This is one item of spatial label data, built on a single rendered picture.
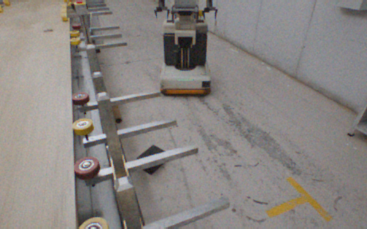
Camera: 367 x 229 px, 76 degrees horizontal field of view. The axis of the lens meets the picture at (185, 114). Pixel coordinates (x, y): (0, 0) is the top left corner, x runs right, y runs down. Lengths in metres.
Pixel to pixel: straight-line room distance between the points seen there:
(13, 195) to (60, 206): 0.16
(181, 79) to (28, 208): 2.27
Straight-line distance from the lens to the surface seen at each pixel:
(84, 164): 0.87
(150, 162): 0.91
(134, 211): 0.59
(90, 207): 1.13
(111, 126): 0.72
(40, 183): 0.89
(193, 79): 2.81
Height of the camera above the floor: 1.50
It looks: 35 degrees down
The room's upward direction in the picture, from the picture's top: straight up
